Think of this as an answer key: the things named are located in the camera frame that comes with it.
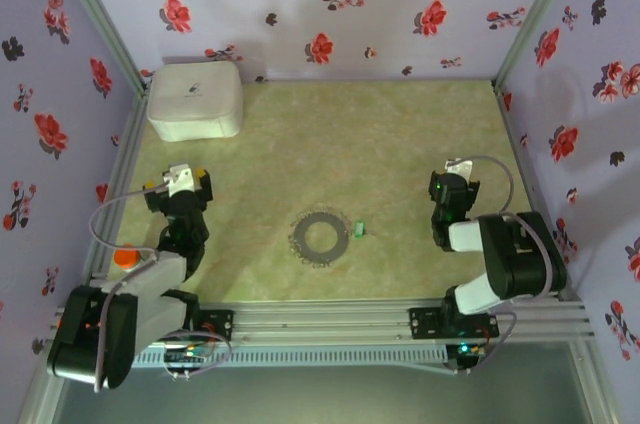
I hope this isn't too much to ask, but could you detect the orange capped white bottle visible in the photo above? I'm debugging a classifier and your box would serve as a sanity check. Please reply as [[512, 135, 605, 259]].
[[113, 242, 144, 273]]

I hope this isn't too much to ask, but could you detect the white plastic box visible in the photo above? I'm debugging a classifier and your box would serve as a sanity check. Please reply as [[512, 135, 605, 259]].
[[146, 59, 245, 144]]

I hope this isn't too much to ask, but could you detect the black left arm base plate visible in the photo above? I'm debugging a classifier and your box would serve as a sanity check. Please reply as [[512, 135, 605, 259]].
[[197, 308, 236, 345]]

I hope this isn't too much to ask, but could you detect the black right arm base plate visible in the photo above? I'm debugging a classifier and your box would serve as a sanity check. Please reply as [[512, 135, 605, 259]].
[[408, 306, 501, 343]]

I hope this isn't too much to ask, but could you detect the grey left base cable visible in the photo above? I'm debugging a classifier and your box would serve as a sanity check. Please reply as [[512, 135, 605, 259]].
[[164, 333, 234, 380]]

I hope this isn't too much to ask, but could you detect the grey base cable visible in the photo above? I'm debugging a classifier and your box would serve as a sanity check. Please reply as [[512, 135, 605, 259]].
[[164, 333, 234, 380], [469, 312, 519, 375]]

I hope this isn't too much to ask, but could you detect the grey right base cable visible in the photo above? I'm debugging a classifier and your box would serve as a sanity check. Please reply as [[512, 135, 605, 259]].
[[469, 312, 519, 375]]

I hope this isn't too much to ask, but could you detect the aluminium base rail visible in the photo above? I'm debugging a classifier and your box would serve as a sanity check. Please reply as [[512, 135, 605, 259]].
[[194, 298, 586, 345]]

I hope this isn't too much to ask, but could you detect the aluminium corner post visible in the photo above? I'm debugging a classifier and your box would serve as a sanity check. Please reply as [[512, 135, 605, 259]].
[[47, 0, 151, 90], [492, 0, 584, 90]]

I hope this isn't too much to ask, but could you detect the grey slotted cable duct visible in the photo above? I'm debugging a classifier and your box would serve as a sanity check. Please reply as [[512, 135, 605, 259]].
[[134, 343, 451, 370]]

